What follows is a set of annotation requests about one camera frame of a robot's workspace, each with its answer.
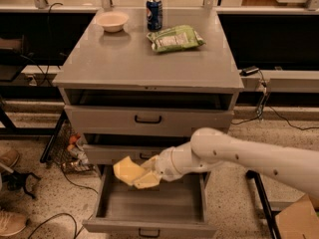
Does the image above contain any black floor cable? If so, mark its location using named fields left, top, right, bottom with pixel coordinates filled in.
left=27, top=212, right=84, bottom=239

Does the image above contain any grey open bottom drawer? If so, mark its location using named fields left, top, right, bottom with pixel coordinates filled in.
left=83, top=165, right=216, bottom=239

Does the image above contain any green snack bag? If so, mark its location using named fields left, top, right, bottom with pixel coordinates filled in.
left=147, top=25, right=205, bottom=53

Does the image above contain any black table leg frame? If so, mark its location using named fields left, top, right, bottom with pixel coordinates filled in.
left=0, top=100, right=67, bottom=163

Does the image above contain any black metal stand leg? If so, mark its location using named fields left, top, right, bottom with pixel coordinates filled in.
left=246, top=170, right=281, bottom=239

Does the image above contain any grey top drawer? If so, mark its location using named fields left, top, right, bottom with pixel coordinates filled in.
left=65, top=106, right=233, bottom=136

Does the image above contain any tan shoe upper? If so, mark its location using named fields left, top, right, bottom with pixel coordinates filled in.
left=0, top=149, right=20, bottom=167

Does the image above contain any blue soda can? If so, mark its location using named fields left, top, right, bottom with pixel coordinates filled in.
left=146, top=0, right=162, bottom=31

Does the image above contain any cardboard box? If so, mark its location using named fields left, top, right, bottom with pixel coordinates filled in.
left=275, top=194, right=319, bottom=239

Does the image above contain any beige bowl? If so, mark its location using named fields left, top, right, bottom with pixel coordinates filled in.
left=96, top=11, right=129, bottom=33

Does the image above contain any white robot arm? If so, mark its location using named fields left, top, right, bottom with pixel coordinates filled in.
left=134, top=127, right=319, bottom=198

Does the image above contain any yellow sponge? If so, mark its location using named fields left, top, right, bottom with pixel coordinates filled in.
left=113, top=156, right=146, bottom=186

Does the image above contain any tan shoe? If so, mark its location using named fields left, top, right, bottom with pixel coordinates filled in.
left=0, top=210, right=27, bottom=237
left=0, top=149, right=20, bottom=167

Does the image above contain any black tripod foot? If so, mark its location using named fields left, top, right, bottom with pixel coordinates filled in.
left=0, top=163, right=40, bottom=199

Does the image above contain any black power adapter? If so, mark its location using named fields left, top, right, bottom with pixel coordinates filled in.
left=240, top=66, right=259, bottom=77

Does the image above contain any grey middle drawer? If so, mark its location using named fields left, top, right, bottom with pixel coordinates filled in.
left=84, top=144, right=170, bottom=164

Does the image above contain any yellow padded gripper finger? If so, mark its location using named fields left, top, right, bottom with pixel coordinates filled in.
left=142, top=155, right=159, bottom=171
left=134, top=171, right=161, bottom=189

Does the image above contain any tan shoe lower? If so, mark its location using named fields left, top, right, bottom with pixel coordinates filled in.
left=0, top=210, right=27, bottom=237

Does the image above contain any grey drawer cabinet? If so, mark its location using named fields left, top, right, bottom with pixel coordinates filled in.
left=52, top=6, right=245, bottom=184

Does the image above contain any wire basket with items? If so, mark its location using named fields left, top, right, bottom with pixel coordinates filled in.
left=51, top=123, right=94, bottom=173

